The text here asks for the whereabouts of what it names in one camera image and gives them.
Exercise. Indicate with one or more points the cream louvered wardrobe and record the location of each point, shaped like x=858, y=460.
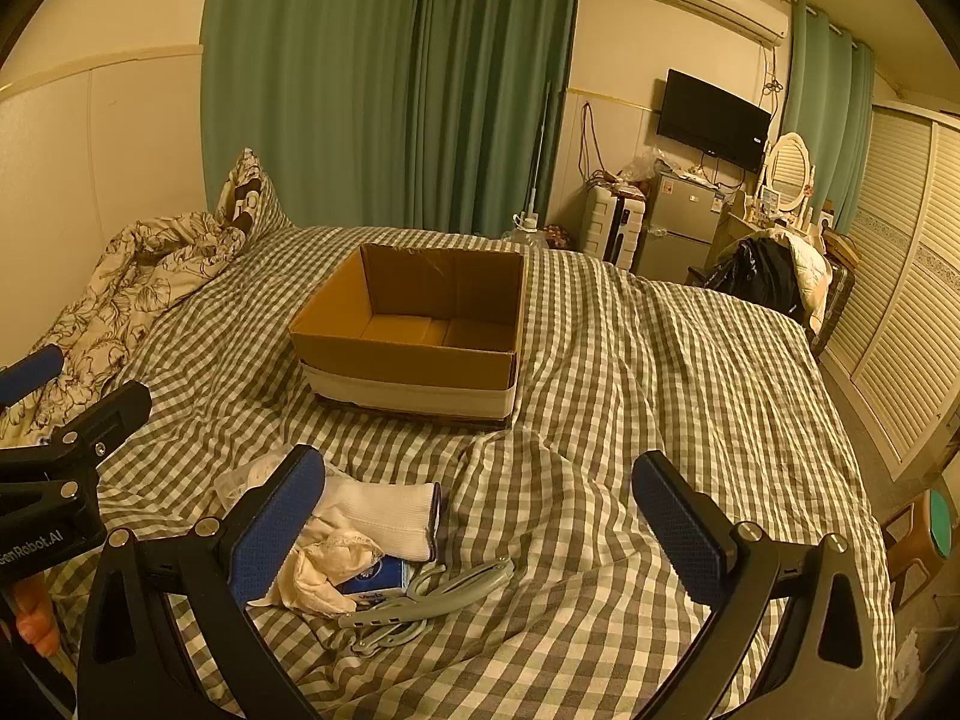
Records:
x=900, y=277

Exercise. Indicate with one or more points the white sock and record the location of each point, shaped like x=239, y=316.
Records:
x=375, y=514

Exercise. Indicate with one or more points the cream dressing table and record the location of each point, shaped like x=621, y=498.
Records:
x=742, y=229

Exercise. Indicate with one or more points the checkered bed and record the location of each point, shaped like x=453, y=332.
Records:
x=600, y=427

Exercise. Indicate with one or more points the cream cloth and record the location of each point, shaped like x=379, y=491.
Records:
x=322, y=570

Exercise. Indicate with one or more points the narrow green curtain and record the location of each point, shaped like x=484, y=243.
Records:
x=817, y=112

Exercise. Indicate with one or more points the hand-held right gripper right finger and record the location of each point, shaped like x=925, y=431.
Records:
x=675, y=525

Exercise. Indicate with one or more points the crumpled plastic bag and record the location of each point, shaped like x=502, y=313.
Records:
x=645, y=165

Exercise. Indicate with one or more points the black wall television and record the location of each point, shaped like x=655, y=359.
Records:
x=712, y=120

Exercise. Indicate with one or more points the floral duvet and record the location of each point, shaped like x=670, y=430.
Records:
x=135, y=277

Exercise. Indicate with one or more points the green round stool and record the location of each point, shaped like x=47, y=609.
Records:
x=937, y=532

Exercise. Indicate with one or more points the small blue box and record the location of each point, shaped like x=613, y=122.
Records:
x=375, y=577

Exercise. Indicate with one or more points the brown cardboard box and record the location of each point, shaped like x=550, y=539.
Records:
x=405, y=367

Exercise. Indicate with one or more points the wooden chair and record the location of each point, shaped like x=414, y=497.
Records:
x=904, y=547

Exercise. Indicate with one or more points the clear water bottle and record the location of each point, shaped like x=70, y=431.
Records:
x=529, y=229

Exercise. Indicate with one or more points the person's left hand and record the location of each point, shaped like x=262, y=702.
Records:
x=37, y=615

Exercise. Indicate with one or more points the oval vanity mirror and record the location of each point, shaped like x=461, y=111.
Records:
x=791, y=165

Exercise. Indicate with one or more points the white coat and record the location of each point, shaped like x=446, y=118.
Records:
x=806, y=270

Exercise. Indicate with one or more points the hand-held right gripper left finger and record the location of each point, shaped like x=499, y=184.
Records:
x=277, y=525

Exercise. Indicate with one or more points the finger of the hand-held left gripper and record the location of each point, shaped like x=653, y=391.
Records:
x=30, y=371
x=112, y=409

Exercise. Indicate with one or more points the white ribbed suitcase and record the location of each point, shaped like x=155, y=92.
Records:
x=611, y=225

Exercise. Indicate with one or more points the grey plastic scissors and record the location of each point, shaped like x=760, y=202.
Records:
x=420, y=596

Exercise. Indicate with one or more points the patterned pillow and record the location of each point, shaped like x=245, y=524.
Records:
x=244, y=187

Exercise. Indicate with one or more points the grey fridge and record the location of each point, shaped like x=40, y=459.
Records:
x=679, y=229

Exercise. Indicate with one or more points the white mop pole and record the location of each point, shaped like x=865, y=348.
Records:
x=536, y=157

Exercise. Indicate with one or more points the wide green curtain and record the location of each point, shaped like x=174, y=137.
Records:
x=375, y=90

